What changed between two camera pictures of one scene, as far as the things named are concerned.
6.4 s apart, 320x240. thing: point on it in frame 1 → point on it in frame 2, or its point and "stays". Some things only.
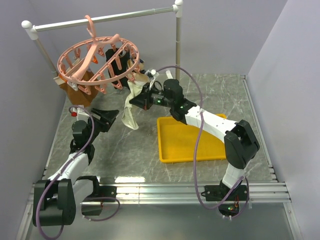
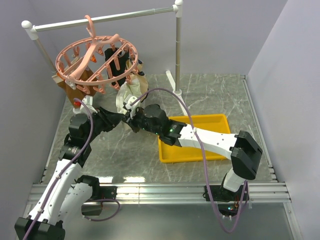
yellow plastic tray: (177, 142) stays
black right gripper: (143, 100) → (132, 122)
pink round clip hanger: (97, 62) stays
